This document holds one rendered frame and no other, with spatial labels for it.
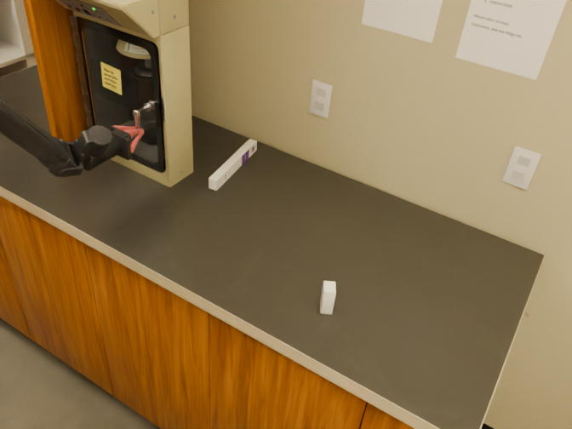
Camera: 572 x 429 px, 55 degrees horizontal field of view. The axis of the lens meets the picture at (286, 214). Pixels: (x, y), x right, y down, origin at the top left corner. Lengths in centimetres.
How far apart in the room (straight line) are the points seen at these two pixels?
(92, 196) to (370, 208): 83
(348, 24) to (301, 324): 86
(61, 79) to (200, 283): 78
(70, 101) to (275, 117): 66
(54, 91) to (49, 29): 18
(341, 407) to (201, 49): 127
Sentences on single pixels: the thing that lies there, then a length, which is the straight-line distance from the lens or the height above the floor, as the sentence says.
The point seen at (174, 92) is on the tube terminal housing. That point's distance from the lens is 159.
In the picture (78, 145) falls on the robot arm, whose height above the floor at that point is 120.
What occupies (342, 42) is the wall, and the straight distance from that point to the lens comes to 169.
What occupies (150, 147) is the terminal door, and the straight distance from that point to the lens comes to 167.
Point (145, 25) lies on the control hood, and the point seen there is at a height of 145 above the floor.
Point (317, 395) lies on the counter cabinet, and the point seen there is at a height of 78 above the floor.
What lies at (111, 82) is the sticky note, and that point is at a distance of 168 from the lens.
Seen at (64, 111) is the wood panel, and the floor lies 109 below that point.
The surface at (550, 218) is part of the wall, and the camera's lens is 170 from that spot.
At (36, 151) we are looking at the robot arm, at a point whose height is 124.
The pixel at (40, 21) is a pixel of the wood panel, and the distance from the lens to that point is 173.
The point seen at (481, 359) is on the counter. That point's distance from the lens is 137.
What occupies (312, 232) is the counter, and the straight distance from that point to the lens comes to 157.
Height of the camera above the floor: 193
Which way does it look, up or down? 38 degrees down
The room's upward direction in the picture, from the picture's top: 6 degrees clockwise
